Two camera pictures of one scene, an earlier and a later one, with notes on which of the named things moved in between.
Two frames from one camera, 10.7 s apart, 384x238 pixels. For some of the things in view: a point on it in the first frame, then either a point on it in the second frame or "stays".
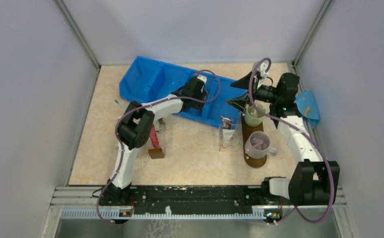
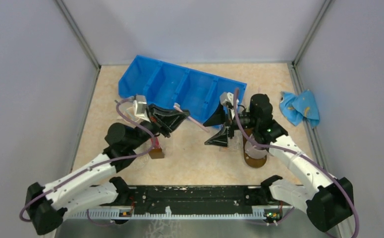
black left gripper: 201,94 -> 168,119
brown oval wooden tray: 247,130 stays
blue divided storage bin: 145,79 stays
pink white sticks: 117,102 -> 125,100
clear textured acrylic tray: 231,137 stays
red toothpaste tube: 154,138 stays
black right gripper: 244,83 -> 217,118
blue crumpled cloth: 307,106 stays
